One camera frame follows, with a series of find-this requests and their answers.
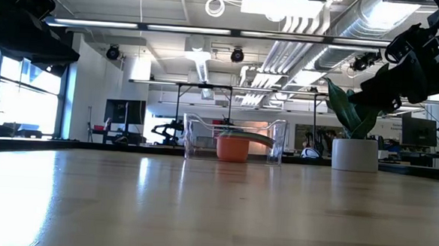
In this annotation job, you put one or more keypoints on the silver ventilation duct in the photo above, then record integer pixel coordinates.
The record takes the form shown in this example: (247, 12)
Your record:
(360, 25)

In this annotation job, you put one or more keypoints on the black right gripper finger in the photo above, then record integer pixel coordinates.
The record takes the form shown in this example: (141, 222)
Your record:
(411, 46)
(402, 83)

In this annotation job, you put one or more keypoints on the green plant in white pot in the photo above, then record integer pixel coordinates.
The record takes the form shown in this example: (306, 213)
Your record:
(355, 156)

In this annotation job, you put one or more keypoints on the black computer monitor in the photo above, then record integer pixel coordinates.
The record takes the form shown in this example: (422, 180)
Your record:
(124, 111)
(418, 131)

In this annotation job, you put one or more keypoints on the clear plastic basket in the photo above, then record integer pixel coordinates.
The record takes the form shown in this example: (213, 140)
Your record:
(196, 144)

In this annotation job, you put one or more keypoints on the black ceiling camera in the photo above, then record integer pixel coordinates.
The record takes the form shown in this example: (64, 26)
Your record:
(237, 55)
(363, 62)
(113, 52)

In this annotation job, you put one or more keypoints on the orange measuring cup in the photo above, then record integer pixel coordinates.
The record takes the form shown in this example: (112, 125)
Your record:
(232, 150)

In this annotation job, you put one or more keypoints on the black background rig frame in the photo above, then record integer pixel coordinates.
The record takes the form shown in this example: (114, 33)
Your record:
(206, 86)

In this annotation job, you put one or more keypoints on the black and white ball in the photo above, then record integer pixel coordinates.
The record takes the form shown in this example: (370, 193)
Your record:
(310, 153)

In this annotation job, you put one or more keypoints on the black background robot arm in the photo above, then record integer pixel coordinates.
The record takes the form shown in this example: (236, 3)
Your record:
(166, 127)

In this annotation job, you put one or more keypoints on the black overhead light bar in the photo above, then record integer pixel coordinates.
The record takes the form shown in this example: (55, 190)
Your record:
(235, 32)

